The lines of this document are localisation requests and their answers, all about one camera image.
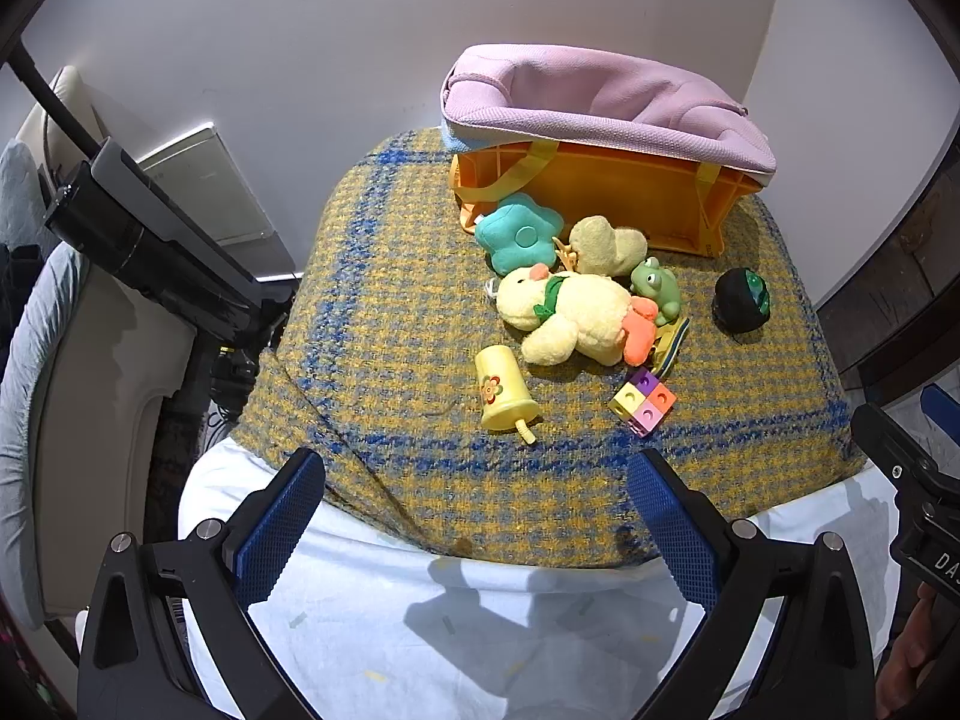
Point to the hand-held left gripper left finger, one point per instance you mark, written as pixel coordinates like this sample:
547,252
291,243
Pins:
277,525

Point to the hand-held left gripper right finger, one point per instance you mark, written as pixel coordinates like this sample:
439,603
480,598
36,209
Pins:
675,532

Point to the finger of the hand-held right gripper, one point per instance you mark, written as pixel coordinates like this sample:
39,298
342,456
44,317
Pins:
892,457
943,406

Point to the colourful block cube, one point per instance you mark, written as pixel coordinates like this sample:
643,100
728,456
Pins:
645,401

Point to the black and green ball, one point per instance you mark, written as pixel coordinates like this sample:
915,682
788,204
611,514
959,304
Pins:
739,304

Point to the yellow sippy cup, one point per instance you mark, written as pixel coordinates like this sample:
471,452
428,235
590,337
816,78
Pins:
499,386

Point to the yellow duck plush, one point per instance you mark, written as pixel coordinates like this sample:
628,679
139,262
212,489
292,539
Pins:
585,307

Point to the green frog toy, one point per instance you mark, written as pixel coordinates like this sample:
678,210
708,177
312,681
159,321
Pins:
656,285

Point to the orange basket with pink liner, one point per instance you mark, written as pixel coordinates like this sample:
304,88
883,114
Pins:
600,165

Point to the person's right hand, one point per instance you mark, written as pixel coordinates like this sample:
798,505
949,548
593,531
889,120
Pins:
911,660

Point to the dark wooden furniture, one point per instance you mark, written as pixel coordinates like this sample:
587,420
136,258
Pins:
900,270

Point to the white sheet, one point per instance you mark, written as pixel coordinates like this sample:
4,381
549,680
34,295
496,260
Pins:
465,630

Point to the yellow blue plaid blanket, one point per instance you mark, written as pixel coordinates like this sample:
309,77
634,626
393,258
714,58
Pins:
390,330

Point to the beige chair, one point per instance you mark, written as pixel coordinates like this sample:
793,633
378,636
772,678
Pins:
97,360

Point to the grey cushion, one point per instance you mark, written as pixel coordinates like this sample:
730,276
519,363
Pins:
30,390

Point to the pale yellow plush toy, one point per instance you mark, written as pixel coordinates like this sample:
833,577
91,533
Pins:
604,244

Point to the teal flower plush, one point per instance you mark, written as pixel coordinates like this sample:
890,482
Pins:
517,232

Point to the white flat panel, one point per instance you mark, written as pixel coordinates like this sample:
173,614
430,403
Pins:
217,187

